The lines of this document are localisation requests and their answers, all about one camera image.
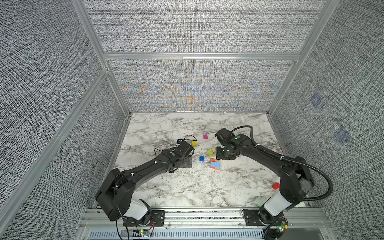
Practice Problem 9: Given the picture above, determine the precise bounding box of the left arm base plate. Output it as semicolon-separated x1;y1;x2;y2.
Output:
123;210;166;228

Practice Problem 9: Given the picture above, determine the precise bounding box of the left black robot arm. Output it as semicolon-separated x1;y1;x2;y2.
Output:
96;147;194;224

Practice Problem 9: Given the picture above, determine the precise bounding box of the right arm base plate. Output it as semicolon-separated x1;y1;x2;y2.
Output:
241;209;288;227

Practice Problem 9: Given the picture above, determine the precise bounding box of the light blue wood block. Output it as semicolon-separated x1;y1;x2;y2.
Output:
210;162;221;168

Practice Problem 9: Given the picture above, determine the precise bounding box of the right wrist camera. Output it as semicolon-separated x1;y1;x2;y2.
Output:
215;128;235;146

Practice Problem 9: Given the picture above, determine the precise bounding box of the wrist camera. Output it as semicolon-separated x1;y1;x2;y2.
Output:
215;128;235;146
176;139;195;157

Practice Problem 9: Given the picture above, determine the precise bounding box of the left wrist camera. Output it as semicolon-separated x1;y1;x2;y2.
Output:
176;139;195;157

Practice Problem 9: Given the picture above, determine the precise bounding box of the red-orange wood block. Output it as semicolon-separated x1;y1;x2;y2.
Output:
210;159;216;169

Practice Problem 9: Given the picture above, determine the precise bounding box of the red wood cylinder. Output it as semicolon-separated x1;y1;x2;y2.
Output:
272;183;280;190

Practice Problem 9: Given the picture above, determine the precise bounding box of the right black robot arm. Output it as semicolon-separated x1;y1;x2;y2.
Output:
215;131;315;225

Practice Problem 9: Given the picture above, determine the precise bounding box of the aluminium mounting rail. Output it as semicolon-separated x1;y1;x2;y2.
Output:
79;208;331;229

